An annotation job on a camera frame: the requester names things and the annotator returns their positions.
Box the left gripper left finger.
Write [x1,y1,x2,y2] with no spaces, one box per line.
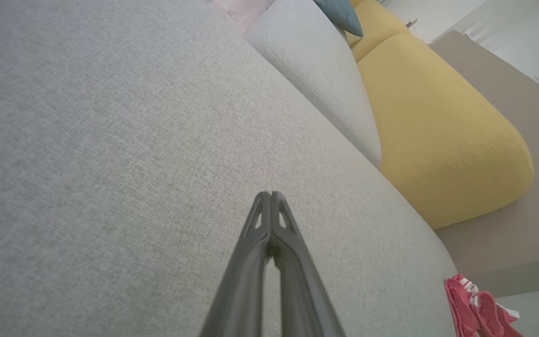
[198,191,272,337]

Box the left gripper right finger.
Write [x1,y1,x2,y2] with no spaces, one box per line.
[270,191,347,337]

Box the red jersey with white stripes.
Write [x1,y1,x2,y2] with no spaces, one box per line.
[444,274,523,337]

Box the grey fabric sofa seat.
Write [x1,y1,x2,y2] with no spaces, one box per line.
[0,0,459,337]

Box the yellow sofa cushion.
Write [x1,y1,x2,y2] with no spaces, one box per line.
[357,32,535,230]
[346,0,411,62]

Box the taupe sofa seat section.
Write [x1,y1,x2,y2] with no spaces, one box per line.
[431,30,539,298]

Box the grey sofa back cushion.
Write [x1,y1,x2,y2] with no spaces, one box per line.
[244,0,382,168]

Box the teal throw pillow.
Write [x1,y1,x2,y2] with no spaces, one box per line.
[313,0,364,38]

